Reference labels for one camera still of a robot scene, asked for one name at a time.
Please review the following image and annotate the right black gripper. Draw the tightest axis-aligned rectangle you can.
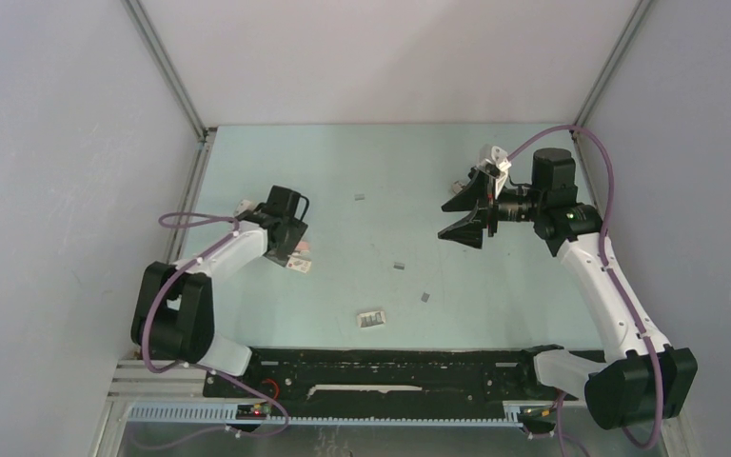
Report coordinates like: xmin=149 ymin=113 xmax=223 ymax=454
xmin=439 ymin=167 xmax=545 ymax=249

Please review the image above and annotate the beige and black stapler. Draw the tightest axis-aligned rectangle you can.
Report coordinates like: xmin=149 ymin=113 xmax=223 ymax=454
xmin=450 ymin=181 xmax=467 ymax=195

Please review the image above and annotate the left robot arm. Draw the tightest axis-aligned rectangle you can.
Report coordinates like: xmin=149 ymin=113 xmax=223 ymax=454
xmin=130 ymin=186 xmax=309 ymax=397

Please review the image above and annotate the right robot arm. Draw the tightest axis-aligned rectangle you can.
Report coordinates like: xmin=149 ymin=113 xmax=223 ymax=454
xmin=438 ymin=145 xmax=698 ymax=429

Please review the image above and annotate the white staple box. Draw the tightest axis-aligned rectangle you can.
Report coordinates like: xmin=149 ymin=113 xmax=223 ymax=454
xmin=286 ymin=255 xmax=312 ymax=274

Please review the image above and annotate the open staple tray box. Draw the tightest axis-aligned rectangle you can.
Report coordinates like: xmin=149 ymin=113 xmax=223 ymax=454
xmin=356 ymin=310 xmax=386 ymax=329

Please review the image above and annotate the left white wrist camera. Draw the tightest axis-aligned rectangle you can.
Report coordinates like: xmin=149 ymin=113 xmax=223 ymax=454
xmin=233 ymin=200 xmax=256 ymax=217

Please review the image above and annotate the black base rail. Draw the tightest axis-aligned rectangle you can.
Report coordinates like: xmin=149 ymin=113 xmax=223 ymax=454
xmin=204 ymin=344 xmax=600 ymax=425

